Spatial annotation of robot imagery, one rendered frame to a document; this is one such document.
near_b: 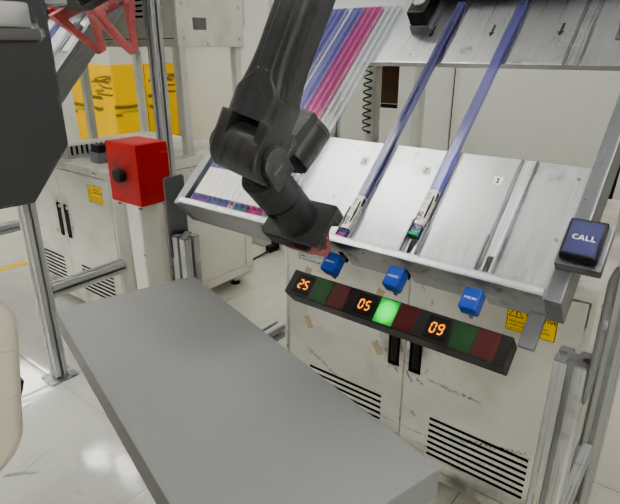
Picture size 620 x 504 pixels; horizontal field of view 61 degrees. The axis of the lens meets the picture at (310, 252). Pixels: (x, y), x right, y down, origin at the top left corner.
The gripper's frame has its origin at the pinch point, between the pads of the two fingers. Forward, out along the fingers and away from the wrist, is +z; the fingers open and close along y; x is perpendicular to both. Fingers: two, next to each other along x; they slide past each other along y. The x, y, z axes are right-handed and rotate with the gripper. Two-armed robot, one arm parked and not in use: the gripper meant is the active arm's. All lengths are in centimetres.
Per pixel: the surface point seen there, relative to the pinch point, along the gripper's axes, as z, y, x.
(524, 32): 1.7, -13.9, -46.6
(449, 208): 1.2, -15.0, -11.8
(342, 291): 2.0, -4.8, 4.6
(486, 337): 1.7, -26.2, 4.4
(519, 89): 129, 35, -150
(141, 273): 33, 73, 9
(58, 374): 53, 107, 46
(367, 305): 1.9, -9.5, 5.4
